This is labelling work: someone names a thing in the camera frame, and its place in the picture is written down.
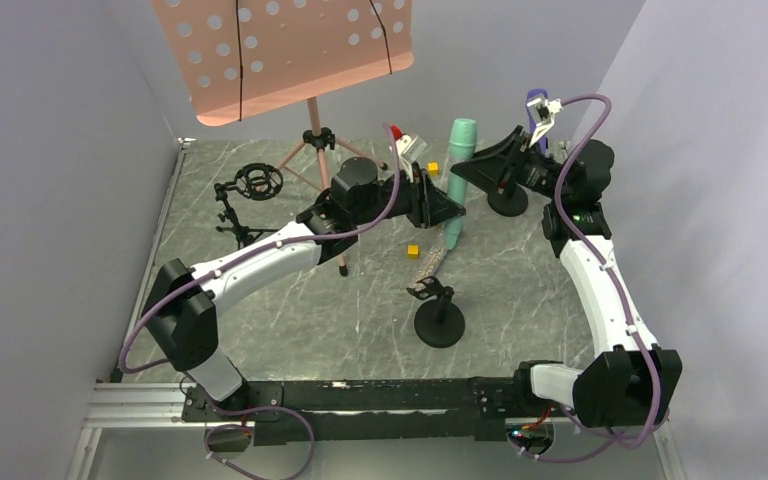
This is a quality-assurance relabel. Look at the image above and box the black desk mic stand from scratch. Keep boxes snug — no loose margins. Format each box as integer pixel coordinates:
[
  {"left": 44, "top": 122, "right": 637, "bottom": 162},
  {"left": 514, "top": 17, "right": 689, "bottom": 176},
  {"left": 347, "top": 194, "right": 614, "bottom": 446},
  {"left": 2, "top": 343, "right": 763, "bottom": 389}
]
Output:
[{"left": 487, "top": 181, "right": 529, "bottom": 217}]

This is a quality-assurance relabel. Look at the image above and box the teal green microphone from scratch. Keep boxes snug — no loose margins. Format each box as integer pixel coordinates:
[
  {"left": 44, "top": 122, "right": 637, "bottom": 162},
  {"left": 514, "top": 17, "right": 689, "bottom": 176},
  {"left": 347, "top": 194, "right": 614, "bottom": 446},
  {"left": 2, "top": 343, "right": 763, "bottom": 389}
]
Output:
[{"left": 444, "top": 118, "right": 477, "bottom": 251}]

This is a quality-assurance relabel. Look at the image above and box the purple microphone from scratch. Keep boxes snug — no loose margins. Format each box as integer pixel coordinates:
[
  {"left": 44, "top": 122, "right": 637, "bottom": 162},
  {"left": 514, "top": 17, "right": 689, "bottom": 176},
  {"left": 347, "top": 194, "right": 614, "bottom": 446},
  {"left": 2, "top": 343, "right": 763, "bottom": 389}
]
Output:
[{"left": 525, "top": 88, "right": 549, "bottom": 154}]

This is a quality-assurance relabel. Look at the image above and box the black round base mic stand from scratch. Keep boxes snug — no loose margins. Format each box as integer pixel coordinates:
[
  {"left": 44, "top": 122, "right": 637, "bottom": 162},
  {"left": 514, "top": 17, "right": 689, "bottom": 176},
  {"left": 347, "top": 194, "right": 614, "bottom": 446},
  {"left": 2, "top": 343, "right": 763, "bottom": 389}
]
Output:
[{"left": 406, "top": 276, "right": 466, "bottom": 349}]

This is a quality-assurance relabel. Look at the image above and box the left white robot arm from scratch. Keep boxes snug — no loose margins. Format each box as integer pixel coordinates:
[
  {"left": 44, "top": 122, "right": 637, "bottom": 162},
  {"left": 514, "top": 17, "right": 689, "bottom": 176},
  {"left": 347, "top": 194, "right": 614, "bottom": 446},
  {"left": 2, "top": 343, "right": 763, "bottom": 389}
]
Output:
[{"left": 142, "top": 157, "right": 466, "bottom": 410}]

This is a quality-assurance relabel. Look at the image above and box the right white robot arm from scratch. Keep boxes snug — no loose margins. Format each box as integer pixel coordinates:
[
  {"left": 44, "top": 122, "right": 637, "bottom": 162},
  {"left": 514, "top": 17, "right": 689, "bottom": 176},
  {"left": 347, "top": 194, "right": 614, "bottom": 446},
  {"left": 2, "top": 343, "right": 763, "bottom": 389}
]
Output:
[{"left": 451, "top": 127, "right": 683, "bottom": 429}]

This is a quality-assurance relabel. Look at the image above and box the yellow cube near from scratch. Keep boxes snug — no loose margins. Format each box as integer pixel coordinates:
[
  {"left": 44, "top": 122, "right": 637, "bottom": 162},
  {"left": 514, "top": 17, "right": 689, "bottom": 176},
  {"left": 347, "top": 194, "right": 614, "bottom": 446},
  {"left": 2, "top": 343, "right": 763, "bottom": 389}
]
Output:
[{"left": 406, "top": 244, "right": 420, "bottom": 259}]

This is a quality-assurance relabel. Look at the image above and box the glitter sequin microphone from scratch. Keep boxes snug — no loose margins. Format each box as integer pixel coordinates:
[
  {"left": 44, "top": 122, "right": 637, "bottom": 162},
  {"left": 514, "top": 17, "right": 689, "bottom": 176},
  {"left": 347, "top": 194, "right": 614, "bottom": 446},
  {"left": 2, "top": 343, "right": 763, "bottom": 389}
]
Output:
[{"left": 406, "top": 230, "right": 448, "bottom": 290}]

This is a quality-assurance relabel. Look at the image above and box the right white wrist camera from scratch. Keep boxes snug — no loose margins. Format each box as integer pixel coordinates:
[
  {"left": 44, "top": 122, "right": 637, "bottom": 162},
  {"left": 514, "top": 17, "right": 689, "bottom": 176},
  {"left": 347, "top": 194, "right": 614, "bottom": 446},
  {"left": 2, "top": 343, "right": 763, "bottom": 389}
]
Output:
[{"left": 527, "top": 96, "right": 563, "bottom": 144}]

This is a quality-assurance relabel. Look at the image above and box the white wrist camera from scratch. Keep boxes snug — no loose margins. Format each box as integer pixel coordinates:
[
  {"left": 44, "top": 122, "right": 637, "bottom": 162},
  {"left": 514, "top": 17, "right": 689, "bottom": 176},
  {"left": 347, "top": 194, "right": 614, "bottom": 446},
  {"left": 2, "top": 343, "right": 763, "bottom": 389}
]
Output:
[
  {"left": 389, "top": 124, "right": 428, "bottom": 182},
  {"left": 527, "top": 96, "right": 563, "bottom": 144}
]

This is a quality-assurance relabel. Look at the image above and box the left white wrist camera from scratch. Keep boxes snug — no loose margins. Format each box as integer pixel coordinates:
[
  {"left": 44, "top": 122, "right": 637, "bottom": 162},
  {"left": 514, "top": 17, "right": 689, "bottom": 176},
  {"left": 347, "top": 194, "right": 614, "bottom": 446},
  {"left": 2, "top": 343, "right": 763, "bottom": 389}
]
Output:
[{"left": 389, "top": 124, "right": 428, "bottom": 182}]

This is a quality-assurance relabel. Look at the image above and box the black shock mount tripod stand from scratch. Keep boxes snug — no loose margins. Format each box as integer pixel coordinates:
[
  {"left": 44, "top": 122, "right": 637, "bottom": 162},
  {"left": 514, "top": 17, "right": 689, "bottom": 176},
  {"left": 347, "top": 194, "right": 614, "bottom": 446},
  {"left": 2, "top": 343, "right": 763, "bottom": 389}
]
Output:
[{"left": 214, "top": 164, "right": 286, "bottom": 250}]

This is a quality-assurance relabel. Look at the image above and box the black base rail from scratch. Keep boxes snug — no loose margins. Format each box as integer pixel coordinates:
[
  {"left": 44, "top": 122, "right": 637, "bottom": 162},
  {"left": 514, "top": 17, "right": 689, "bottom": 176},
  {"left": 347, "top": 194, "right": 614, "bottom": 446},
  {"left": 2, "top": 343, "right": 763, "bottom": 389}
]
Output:
[{"left": 181, "top": 377, "right": 561, "bottom": 446}]

